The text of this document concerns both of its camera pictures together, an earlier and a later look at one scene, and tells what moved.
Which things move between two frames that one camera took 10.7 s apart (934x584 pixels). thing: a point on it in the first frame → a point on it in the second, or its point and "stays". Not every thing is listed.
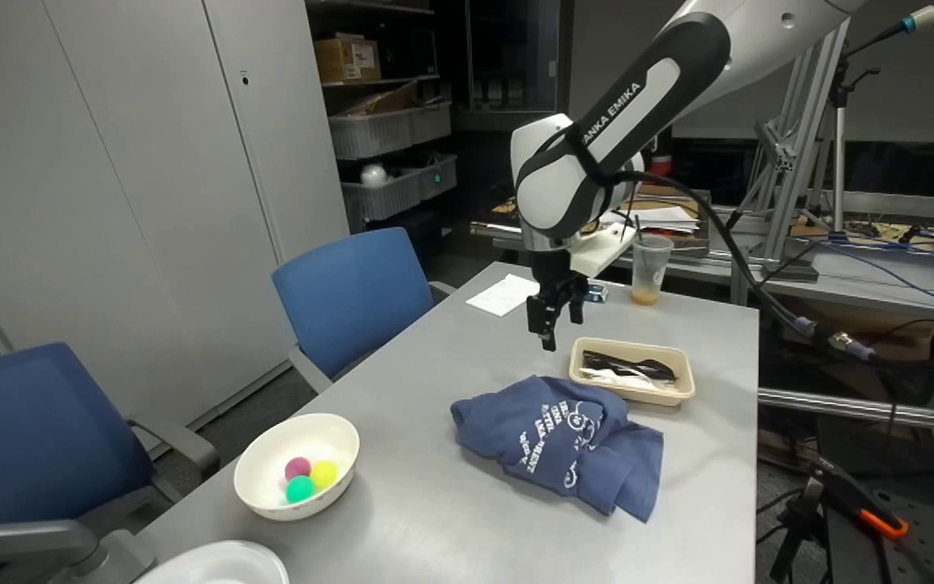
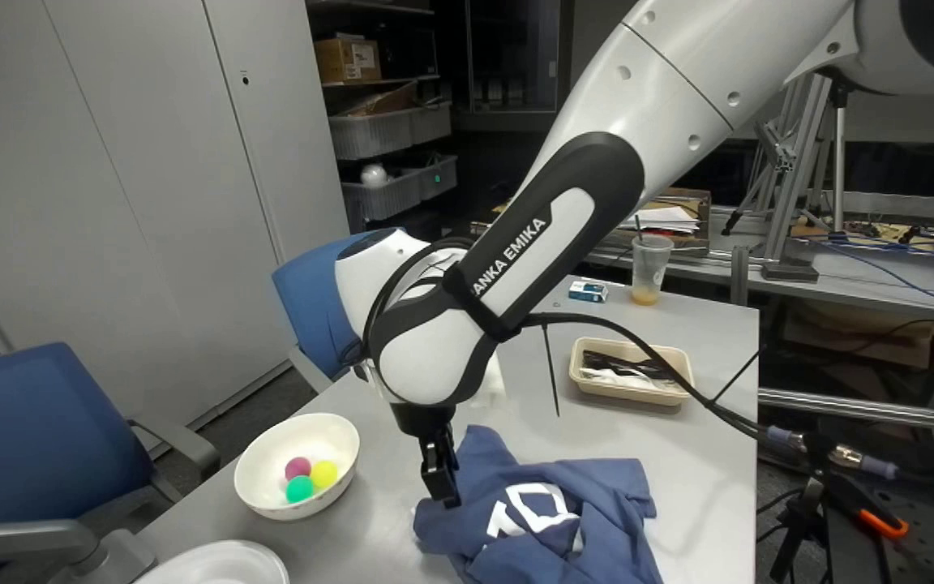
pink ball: (295, 465) stays
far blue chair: (334, 300) stays
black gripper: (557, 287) → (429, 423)
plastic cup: (650, 261) stays
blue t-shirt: (565, 439) → (538, 523)
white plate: (219, 562) stays
